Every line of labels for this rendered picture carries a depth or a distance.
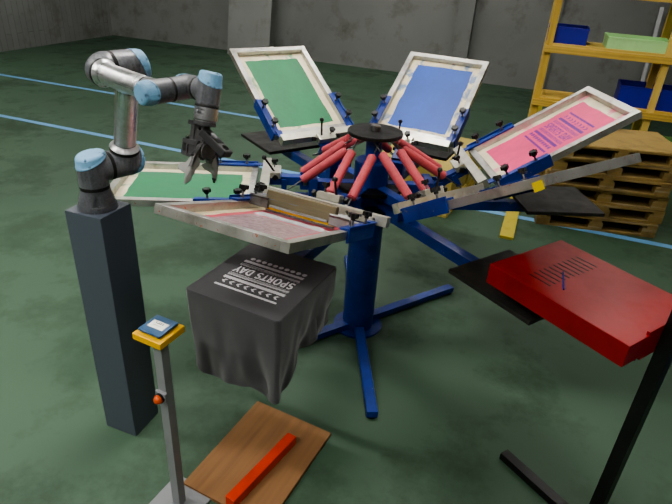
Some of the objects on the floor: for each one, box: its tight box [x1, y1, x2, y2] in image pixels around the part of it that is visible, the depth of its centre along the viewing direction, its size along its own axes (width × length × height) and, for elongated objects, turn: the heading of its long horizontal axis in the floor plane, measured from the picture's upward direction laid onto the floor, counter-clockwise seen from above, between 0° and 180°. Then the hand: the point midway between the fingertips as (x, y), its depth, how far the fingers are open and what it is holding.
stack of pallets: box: [534, 129, 672, 238], centre depth 533 cm, size 113×78×80 cm
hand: (201, 184), depth 179 cm, fingers open, 14 cm apart
